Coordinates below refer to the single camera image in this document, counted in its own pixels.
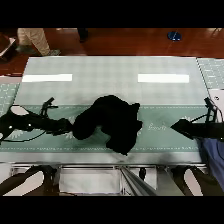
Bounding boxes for black garment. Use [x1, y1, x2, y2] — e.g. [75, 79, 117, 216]
[71, 94, 144, 157]

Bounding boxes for person's legs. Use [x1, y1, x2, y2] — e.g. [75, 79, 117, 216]
[76, 27, 91, 43]
[15, 27, 62, 57]

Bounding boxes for blue round object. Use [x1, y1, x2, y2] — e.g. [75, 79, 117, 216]
[167, 30, 183, 43]

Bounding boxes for blue garment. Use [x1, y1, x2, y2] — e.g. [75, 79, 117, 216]
[196, 137, 224, 193]

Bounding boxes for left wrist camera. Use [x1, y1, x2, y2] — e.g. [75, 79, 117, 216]
[40, 96, 60, 117]

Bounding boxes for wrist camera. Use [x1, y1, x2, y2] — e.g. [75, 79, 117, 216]
[40, 96, 60, 117]
[203, 96, 218, 123]

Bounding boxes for silver frame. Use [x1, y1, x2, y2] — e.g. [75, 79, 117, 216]
[0, 161, 224, 197]

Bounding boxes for black cable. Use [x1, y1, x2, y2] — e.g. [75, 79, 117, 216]
[0, 129, 48, 144]

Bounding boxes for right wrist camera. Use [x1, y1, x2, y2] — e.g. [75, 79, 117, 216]
[203, 96, 218, 123]

